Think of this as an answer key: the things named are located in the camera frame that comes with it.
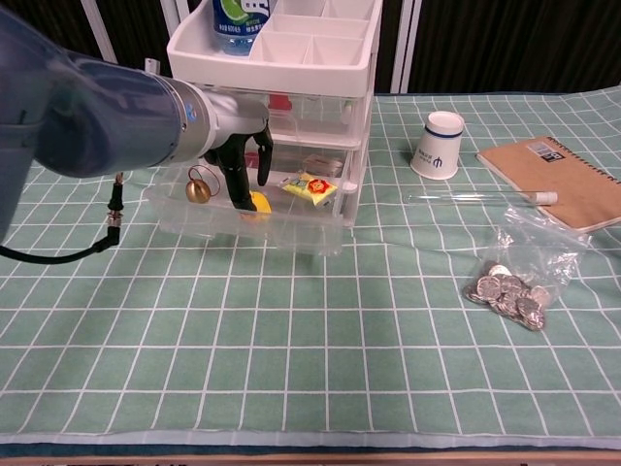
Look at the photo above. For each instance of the red round toy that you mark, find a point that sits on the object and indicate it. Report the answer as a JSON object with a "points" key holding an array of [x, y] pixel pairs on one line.
{"points": [[252, 157]]}

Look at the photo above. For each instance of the left blue grey robot arm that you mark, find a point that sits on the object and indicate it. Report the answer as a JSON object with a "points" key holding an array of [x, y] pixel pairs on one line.
{"points": [[97, 121]]}

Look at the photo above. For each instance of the blue drink bottle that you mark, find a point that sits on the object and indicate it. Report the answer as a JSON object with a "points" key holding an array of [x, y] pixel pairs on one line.
{"points": [[240, 24]]}

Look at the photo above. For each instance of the glass test tube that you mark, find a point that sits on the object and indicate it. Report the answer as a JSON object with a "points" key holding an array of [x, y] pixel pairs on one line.
{"points": [[545, 197]]}

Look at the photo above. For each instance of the white partition post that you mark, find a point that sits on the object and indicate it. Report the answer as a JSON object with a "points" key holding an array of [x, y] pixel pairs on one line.
{"points": [[405, 48], [97, 24]]}

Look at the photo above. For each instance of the small brown box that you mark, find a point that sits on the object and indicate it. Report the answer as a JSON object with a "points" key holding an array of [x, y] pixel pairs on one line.
{"points": [[322, 165]]}

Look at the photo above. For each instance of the yellow rubber duck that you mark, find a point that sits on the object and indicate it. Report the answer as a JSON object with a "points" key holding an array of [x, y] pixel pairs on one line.
{"points": [[263, 204]]}

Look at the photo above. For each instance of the yellow snack packet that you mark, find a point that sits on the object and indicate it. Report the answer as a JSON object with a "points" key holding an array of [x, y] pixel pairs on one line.
{"points": [[310, 189]]}

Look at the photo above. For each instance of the golden bell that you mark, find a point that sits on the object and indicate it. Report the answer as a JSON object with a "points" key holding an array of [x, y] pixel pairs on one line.
{"points": [[198, 192]]}

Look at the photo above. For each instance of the white plastic drawer organizer frame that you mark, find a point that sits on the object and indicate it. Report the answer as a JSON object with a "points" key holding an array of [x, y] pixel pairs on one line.
{"points": [[271, 70]]}

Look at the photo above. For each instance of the white paper cup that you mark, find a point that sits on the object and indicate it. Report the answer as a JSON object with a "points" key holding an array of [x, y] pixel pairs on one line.
{"points": [[436, 145]]}

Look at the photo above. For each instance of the transparent drawer with bell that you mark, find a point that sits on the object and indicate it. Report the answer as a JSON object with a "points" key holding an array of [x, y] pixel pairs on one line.
{"points": [[301, 233]]}

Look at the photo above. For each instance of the green white small toy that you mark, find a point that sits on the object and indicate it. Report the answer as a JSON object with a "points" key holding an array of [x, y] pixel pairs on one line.
{"points": [[347, 110]]}

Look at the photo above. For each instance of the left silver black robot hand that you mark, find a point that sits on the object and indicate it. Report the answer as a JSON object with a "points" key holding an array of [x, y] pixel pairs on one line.
{"points": [[238, 116]]}

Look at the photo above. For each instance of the clear bag of coins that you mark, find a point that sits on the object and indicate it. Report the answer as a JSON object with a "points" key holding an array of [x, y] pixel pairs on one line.
{"points": [[509, 296]]}

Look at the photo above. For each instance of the transparent drawer with soccer ball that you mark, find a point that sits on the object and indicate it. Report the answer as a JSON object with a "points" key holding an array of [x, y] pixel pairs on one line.
{"points": [[320, 121]]}

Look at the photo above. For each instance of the green checked tablecloth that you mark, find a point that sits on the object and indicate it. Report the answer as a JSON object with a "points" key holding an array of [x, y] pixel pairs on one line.
{"points": [[315, 340]]}

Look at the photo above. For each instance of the brown spiral notebook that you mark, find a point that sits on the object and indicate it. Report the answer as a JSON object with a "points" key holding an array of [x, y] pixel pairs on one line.
{"points": [[558, 184]]}

